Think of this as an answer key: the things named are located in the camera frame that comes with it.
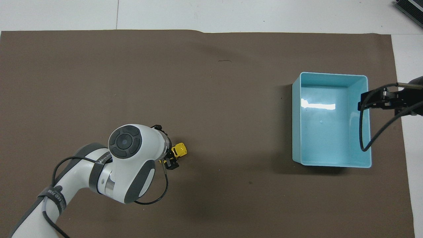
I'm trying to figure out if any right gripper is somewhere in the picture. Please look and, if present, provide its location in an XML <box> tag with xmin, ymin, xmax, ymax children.
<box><xmin>394</xmin><ymin>76</ymin><xmax>423</xmax><ymax>117</ymax></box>

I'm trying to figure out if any grey ribbed box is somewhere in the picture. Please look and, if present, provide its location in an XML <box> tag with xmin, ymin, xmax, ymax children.
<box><xmin>395</xmin><ymin>0</ymin><xmax>423</xmax><ymax>19</ymax></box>

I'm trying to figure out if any yellow toy beetle car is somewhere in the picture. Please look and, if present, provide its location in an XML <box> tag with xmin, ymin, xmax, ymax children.
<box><xmin>160</xmin><ymin>142</ymin><xmax>188</xmax><ymax>165</ymax></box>

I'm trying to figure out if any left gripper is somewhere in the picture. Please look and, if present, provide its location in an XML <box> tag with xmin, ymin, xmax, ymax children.
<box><xmin>151</xmin><ymin>124</ymin><xmax>180</xmax><ymax>171</ymax></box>

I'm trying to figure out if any light blue plastic bin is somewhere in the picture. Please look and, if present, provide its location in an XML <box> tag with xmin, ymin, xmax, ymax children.
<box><xmin>292</xmin><ymin>72</ymin><xmax>372</xmax><ymax>169</ymax></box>

